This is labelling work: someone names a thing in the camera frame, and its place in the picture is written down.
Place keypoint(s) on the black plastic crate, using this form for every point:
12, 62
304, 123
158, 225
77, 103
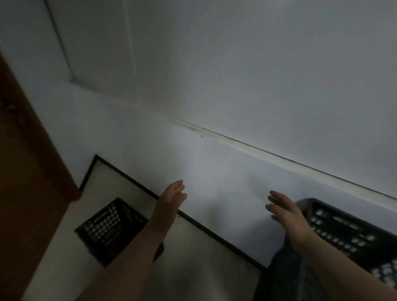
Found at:
99, 251
322, 208

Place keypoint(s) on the brown wooden door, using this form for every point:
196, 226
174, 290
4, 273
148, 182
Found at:
28, 201

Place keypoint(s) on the large white wall panel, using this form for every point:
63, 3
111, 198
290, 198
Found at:
263, 77

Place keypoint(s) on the person's right forearm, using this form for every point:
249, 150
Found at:
341, 273

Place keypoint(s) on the small white wall panel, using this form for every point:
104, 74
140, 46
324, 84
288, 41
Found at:
99, 46

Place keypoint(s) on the person's left hand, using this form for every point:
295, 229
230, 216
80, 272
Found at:
169, 207

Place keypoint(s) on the person's left forearm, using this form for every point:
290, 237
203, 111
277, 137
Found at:
124, 273

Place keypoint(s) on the person's right hand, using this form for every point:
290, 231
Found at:
291, 223

